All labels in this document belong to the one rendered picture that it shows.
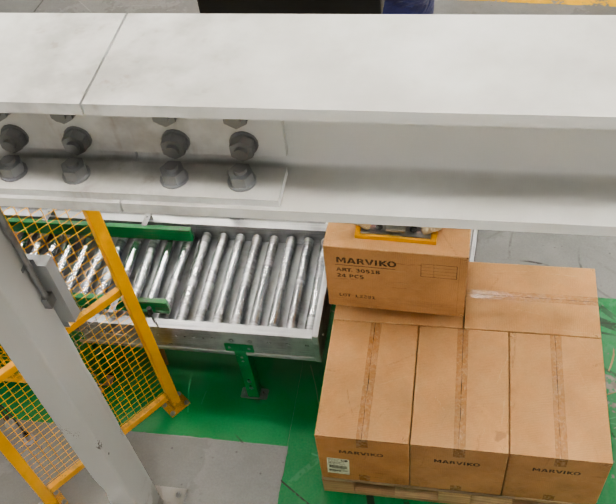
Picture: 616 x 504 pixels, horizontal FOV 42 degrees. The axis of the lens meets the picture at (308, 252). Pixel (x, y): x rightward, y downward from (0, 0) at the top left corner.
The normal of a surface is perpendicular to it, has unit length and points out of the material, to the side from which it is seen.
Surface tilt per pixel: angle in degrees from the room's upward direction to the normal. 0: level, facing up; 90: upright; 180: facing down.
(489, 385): 0
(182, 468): 0
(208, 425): 0
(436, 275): 89
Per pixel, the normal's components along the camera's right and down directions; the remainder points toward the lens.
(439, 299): -0.18, 0.75
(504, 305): -0.10, -0.65
